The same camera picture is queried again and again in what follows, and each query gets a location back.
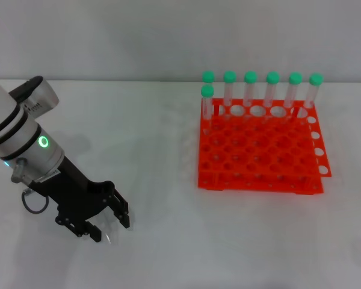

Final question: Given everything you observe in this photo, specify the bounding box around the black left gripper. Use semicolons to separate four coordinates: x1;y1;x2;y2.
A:
32;156;132;243

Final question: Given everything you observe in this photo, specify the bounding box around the orange test tube rack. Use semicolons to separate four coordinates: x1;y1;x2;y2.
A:
196;98;332;195

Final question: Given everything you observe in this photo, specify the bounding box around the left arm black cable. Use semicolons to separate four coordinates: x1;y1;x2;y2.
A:
11;158;49;215

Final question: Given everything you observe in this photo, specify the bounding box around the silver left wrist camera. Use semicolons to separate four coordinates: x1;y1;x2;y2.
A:
8;76;60;117

